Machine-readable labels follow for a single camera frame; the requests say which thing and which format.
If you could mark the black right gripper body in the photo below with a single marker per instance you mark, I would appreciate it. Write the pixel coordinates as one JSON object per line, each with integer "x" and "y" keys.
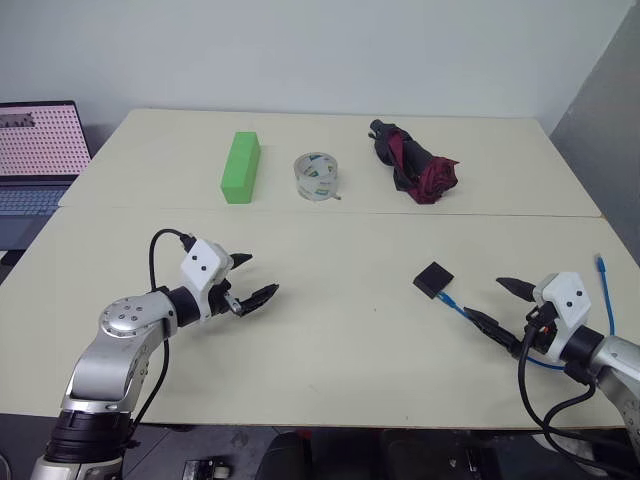
{"x": 540, "y": 330}

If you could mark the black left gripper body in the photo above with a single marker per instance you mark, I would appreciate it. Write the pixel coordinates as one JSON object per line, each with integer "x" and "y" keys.
{"x": 220, "y": 300}

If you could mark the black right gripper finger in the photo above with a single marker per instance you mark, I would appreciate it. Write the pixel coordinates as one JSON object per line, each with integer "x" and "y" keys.
{"x": 520, "y": 289}
{"x": 492, "y": 325}

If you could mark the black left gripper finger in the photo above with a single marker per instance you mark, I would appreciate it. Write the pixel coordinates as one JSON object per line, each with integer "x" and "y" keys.
{"x": 259, "y": 297}
{"x": 241, "y": 259}

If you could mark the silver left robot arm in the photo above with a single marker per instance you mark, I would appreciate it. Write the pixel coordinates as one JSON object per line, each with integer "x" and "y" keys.
{"x": 115, "y": 350}

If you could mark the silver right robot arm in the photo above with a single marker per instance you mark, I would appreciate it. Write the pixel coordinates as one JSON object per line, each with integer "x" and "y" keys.
{"x": 617, "y": 365}

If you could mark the small black square piece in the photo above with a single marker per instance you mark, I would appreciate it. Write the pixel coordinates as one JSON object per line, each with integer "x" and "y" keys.
{"x": 433, "y": 278}

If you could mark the green rectangular block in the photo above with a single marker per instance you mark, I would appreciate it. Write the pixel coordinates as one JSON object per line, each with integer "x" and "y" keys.
{"x": 241, "y": 167}

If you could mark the clear packing tape roll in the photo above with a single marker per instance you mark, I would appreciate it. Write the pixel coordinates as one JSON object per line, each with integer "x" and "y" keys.
{"x": 317, "y": 177}

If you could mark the dark rounded shape under table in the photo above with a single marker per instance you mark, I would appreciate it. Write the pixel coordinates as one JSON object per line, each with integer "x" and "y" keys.
{"x": 287, "y": 457}

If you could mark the folded red black umbrella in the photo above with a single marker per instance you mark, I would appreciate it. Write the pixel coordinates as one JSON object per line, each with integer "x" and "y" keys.
{"x": 410, "y": 160}

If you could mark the small black device on floor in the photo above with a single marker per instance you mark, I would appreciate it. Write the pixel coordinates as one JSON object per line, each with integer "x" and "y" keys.
{"x": 207, "y": 470}

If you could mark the open laptop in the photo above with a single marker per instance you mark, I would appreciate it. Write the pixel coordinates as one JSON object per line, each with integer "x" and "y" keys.
{"x": 37, "y": 145}

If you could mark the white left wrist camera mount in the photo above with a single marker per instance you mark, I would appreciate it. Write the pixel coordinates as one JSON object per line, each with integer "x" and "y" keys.
{"x": 202, "y": 262}

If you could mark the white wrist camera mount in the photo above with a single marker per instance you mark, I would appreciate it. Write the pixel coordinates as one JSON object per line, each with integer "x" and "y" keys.
{"x": 202, "y": 262}
{"x": 567, "y": 300}

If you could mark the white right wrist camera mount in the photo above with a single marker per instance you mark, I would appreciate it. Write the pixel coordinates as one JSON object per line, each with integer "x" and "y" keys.
{"x": 567, "y": 300}

